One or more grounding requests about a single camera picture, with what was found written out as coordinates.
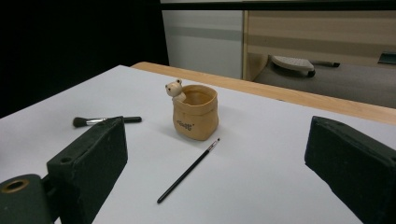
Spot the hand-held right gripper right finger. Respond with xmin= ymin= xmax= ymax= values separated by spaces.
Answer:
xmin=304 ymin=115 xmax=396 ymax=224

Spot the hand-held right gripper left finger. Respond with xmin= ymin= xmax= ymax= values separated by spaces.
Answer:
xmin=46 ymin=116 xmax=129 ymax=224

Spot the thin black brush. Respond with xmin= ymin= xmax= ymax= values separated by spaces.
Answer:
xmin=156 ymin=137 xmax=220 ymax=204

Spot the tan bear pot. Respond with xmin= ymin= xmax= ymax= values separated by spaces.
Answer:
xmin=164 ymin=78 xmax=219 ymax=142

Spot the wooden table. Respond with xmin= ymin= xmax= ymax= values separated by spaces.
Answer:
xmin=130 ymin=61 xmax=396 ymax=126

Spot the light wooden desk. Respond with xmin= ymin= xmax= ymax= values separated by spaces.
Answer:
xmin=242 ymin=9 xmax=396 ymax=82

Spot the white cabinet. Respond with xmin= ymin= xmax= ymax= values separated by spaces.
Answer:
xmin=161 ymin=9 xmax=245 ymax=79

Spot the dark drawer handle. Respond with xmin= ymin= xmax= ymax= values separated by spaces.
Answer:
xmin=377 ymin=50 xmax=396 ymax=65

